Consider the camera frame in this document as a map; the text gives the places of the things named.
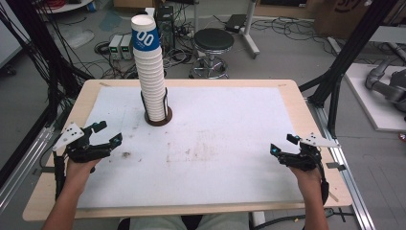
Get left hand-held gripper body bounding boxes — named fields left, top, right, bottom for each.
left=52, top=123, right=113, bottom=164

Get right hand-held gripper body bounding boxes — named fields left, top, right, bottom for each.
left=278, top=132, right=340, bottom=173

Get stack of white paper cups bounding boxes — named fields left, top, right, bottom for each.
left=133, top=47, right=169, bottom=123

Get blue label paper cup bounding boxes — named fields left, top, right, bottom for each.
left=130, top=13, right=161, bottom=54

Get person's left hand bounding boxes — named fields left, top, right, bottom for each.
left=64, top=157, right=102, bottom=190

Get person's right hand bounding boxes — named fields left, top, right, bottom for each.
left=288, top=166, right=323, bottom=194

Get wooden table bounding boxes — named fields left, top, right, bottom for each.
left=22, top=79, right=354, bottom=222

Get white table mat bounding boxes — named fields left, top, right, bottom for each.
left=77, top=85, right=305, bottom=211

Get grey power supply unit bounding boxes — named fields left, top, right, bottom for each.
left=120, top=34, right=135, bottom=61
left=107, top=34, right=124, bottom=60

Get white floor board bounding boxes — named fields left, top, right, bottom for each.
left=344, top=62, right=406, bottom=133

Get person's legs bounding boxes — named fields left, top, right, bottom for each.
left=128, top=212, right=251, bottom=230

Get white metal stand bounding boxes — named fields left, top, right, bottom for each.
left=240, top=0, right=261, bottom=60

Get black computer tower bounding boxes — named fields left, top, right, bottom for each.
left=154, top=5, right=176, bottom=56

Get black round stool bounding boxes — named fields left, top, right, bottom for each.
left=189, top=28, right=236, bottom=81

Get black flat device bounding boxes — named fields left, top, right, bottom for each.
left=224, top=13, right=249, bottom=35

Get cardboard box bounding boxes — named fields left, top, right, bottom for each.
left=313, top=0, right=378, bottom=40

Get aluminium rail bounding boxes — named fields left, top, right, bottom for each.
left=306, top=98, right=377, bottom=230
left=0, top=125, right=56, bottom=214

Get black cable bundle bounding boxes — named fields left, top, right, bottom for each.
left=0, top=0, right=94, bottom=128

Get black metal frame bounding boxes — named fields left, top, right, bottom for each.
left=298, top=0, right=400, bottom=139

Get black floor cables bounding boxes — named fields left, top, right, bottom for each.
left=251, top=15, right=331, bottom=44

